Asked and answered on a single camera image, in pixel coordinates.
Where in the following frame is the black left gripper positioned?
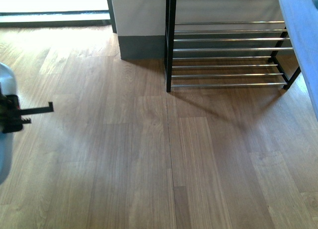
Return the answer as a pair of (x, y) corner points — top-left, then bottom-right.
(0, 94), (54, 134)

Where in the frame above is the black metal shoe rack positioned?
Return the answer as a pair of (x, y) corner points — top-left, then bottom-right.
(164, 0), (301, 92)

